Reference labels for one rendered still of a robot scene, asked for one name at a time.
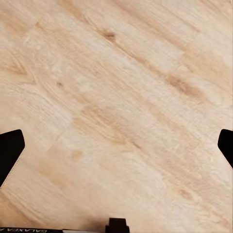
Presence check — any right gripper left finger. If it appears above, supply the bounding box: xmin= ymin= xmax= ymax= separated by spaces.
xmin=0 ymin=129 xmax=25 ymax=187

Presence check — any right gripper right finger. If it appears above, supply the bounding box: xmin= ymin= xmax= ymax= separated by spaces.
xmin=217 ymin=129 xmax=233 ymax=168

